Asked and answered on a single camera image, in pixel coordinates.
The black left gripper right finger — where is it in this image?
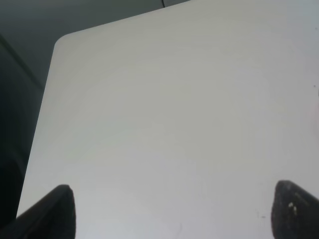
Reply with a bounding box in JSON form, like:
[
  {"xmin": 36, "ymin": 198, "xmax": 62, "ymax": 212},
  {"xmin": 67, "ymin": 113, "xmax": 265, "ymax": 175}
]
[{"xmin": 271, "ymin": 180, "xmax": 319, "ymax": 239}]

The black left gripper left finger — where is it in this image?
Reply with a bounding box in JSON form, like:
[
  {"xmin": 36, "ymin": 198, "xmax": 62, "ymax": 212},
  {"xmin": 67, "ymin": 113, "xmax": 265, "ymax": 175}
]
[{"xmin": 0, "ymin": 185, "xmax": 76, "ymax": 239}]

